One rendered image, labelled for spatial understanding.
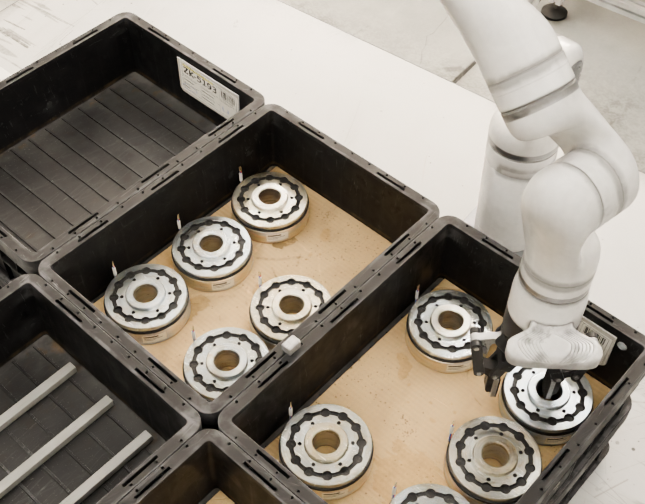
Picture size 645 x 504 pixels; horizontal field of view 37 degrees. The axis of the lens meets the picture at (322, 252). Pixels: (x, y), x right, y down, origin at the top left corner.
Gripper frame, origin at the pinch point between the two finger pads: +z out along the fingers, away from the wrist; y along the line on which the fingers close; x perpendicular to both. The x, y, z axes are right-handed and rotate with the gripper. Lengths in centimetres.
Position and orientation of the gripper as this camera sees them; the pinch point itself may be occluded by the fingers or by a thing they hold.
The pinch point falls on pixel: (520, 384)
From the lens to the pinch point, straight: 112.2
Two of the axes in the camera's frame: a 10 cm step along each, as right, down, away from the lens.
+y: -10.0, -0.4, 0.2
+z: -0.1, 6.5, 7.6
